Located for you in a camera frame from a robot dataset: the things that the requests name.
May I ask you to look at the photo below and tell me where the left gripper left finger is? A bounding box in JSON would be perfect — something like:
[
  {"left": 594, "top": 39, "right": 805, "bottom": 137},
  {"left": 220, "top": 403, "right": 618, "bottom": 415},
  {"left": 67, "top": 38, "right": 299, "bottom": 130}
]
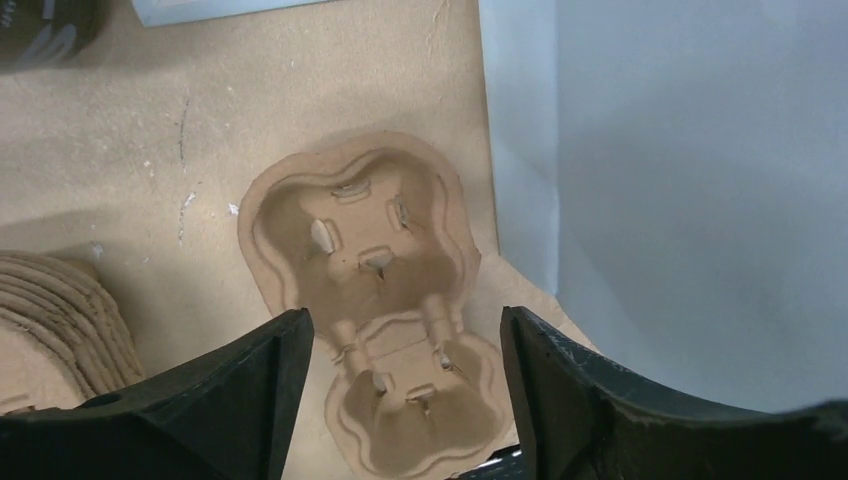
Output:
[{"left": 1, "top": 309, "right": 314, "bottom": 479}]

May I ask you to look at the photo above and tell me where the brown pulp cup carrier stack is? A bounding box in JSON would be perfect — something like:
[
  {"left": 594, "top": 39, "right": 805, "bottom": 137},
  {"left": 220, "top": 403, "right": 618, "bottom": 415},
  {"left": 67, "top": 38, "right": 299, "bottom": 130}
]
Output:
[{"left": 1, "top": 251, "right": 146, "bottom": 415}]

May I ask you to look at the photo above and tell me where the flat light blue bag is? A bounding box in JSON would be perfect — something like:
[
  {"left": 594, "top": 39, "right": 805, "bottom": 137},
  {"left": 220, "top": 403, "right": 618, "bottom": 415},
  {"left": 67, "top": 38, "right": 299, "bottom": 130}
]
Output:
[{"left": 132, "top": 0, "right": 323, "bottom": 27}]

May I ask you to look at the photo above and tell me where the black paper coffee cup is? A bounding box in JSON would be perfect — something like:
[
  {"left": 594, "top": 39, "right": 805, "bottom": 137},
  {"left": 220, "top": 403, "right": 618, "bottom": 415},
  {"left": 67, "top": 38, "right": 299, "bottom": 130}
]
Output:
[{"left": 1, "top": 0, "right": 111, "bottom": 74}]

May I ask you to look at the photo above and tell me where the light blue paper bag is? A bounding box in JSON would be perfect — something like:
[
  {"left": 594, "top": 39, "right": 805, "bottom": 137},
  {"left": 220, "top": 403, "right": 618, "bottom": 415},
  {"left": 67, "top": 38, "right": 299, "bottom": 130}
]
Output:
[{"left": 479, "top": 1, "right": 847, "bottom": 412}]

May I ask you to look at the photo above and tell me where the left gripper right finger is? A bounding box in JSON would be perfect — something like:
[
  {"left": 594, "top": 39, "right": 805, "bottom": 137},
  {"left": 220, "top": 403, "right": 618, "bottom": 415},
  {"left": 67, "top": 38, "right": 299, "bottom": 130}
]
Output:
[{"left": 500, "top": 307, "right": 847, "bottom": 479}]

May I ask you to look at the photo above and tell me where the single brown pulp cup carrier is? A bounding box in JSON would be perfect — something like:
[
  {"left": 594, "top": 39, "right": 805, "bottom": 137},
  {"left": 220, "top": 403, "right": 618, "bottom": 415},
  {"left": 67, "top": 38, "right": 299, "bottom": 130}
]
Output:
[{"left": 237, "top": 131, "right": 513, "bottom": 479}]

